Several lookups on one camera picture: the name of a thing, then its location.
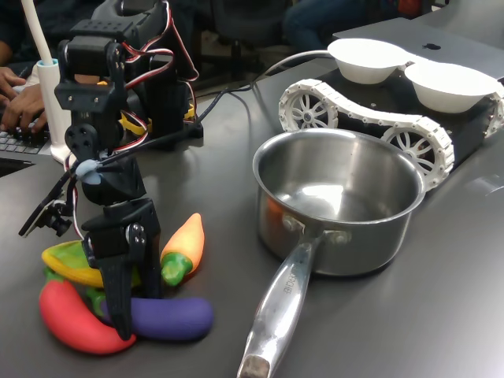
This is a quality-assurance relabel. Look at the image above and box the purple toy aubergine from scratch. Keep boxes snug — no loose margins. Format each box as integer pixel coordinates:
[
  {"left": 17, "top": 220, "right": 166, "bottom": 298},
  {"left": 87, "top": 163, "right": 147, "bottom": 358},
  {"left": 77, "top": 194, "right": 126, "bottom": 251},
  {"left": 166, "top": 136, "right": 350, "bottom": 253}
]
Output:
[{"left": 85, "top": 288, "right": 216, "bottom": 342}]

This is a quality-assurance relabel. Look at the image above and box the person's left hand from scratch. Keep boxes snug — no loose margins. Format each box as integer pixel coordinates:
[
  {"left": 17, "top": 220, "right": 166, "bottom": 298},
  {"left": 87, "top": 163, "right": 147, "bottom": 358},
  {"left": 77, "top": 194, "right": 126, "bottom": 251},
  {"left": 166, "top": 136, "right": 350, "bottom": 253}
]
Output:
[{"left": 2, "top": 84, "right": 48, "bottom": 135}]

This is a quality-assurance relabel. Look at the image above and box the person's right hand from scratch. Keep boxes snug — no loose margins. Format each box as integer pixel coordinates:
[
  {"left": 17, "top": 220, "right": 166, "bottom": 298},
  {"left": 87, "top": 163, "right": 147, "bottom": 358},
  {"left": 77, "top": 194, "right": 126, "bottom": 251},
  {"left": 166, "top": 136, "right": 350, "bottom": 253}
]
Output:
[{"left": 0, "top": 66, "right": 27, "bottom": 103}]

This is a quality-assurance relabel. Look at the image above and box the orange toy carrot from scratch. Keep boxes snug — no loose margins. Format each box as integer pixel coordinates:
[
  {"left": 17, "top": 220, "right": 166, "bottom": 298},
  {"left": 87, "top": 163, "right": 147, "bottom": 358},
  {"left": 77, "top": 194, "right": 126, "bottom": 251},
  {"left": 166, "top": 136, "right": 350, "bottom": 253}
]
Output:
[{"left": 160, "top": 213, "right": 205, "bottom": 287}]

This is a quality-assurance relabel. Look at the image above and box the yellow green toy corn cob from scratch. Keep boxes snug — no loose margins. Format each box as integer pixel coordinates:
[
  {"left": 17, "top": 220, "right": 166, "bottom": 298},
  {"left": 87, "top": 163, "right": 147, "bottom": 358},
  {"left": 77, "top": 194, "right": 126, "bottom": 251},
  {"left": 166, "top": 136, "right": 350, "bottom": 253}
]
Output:
[{"left": 41, "top": 240, "right": 141, "bottom": 288}]

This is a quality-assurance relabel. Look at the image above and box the red toy chilli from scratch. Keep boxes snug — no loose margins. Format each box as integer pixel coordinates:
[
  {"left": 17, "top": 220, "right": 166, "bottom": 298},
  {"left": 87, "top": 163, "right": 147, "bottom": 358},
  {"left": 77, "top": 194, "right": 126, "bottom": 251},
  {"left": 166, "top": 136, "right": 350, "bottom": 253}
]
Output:
[{"left": 38, "top": 267, "right": 138, "bottom": 355}]

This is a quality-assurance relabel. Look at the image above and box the pale grey putty lump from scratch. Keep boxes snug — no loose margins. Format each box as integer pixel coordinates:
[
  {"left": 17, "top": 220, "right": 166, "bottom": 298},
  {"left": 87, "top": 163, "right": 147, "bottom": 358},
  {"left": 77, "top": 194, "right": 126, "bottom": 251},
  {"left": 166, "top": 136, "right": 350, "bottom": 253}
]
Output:
[{"left": 75, "top": 158, "right": 104, "bottom": 186}]

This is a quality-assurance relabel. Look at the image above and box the black yellow clamp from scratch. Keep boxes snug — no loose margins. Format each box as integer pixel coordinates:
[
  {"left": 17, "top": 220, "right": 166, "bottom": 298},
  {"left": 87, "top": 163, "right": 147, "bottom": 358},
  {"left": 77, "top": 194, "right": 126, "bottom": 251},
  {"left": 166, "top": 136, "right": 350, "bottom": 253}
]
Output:
[{"left": 119, "top": 111, "right": 154, "bottom": 137}]

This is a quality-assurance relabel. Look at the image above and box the person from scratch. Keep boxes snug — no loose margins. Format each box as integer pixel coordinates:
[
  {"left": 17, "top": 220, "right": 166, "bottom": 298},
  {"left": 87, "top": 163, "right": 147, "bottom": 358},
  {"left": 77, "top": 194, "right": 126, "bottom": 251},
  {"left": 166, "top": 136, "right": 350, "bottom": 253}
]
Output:
[
  {"left": 0, "top": 0, "right": 103, "bottom": 80},
  {"left": 283, "top": 0, "right": 398, "bottom": 48}
]

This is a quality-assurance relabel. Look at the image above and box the tracked vehicle with white tracks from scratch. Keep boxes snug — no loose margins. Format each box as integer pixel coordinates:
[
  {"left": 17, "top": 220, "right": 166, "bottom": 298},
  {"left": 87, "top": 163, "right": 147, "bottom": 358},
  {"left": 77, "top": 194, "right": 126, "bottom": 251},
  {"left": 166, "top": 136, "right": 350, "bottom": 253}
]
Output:
[{"left": 277, "top": 58, "right": 504, "bottom": 194}]

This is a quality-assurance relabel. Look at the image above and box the white bowl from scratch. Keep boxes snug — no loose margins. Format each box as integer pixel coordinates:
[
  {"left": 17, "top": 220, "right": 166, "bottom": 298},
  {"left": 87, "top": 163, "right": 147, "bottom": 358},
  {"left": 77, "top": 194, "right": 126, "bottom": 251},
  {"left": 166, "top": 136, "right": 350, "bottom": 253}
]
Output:
[
  {"left": 326, "top": 38, "right": 414, "bottom": 85},
  {"left": 405, "top": 62, "right": 497, "bottom": 114}
]

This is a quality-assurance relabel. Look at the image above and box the black gripper camera board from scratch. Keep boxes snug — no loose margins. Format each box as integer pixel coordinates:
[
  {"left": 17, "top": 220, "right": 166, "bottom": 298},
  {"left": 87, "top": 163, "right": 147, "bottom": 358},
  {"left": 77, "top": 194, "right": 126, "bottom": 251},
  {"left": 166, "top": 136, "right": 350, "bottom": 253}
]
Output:
[{"left": 18, "top": 188, "right": 78, "bottom": 239}]

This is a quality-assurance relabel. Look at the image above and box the white post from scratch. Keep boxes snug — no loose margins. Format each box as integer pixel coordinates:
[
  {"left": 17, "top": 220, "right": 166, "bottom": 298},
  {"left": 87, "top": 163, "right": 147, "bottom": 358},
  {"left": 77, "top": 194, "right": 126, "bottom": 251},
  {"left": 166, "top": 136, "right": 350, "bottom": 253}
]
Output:
[{"left": 20, "top": 0, "right": 74, "bottom": 165}]

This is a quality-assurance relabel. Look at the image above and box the steel pan with long handle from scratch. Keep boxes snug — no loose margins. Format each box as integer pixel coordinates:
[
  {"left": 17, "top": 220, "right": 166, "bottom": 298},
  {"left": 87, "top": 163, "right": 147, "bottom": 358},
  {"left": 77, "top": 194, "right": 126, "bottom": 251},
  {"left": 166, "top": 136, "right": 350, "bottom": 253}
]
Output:
[{"left": 235, "top": 128, "right": 428, "bottom": 378}]

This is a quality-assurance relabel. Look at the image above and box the white vehicle cable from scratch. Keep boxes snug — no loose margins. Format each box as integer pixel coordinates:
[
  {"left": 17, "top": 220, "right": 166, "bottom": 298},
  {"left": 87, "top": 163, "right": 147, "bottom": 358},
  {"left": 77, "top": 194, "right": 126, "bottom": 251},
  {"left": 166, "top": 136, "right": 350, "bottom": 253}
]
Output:
[{"left": 251, "top": 50, "right": 335, "bottom": 86}]

